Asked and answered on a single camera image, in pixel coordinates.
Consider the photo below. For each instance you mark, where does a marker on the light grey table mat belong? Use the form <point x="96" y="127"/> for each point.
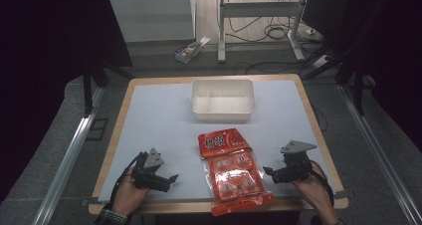
<point x="159" y="125"/>

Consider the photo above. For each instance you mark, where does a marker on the white plastic container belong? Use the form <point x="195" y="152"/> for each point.
<point x="222" y="100"/>

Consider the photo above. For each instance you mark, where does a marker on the dark curtain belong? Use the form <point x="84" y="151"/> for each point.
<point x="43" y="69"/>
<point x="391" y="52"/>

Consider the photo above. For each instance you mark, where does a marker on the person's right hand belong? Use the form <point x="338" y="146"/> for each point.
<point x="313" y="191"/>

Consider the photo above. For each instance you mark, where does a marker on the white power strip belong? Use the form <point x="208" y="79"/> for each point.
<point x="320" y="61"/>

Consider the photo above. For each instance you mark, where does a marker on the black metal stand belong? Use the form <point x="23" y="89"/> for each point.
<point x="91" y="85"/>
<point x="356" y="85"/>

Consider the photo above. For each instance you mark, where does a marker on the white board panel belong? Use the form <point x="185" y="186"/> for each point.
<point x="152" y="16"/>

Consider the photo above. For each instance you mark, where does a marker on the white metal stand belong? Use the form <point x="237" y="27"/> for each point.
<point x="258" y="9"/>

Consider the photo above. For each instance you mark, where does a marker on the small printed cardboard box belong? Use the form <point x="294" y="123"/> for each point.
<point x="190" y="50"/>

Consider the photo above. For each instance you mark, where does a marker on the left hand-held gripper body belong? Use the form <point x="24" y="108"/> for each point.
<point x="151" y="167"/>

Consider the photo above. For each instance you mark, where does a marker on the aluminium rail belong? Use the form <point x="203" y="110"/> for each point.
<point x="381" y="155"/>
<point x="66" y="165"/>

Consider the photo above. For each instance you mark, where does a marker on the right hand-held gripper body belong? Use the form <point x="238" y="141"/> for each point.
<point x="295" y="163"/>

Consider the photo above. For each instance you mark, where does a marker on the person's left hand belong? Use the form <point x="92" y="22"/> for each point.
<point x="127" y="193"/>

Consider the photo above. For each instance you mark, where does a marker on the red snack packet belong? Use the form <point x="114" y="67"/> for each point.
<point x="232" y="172"/>

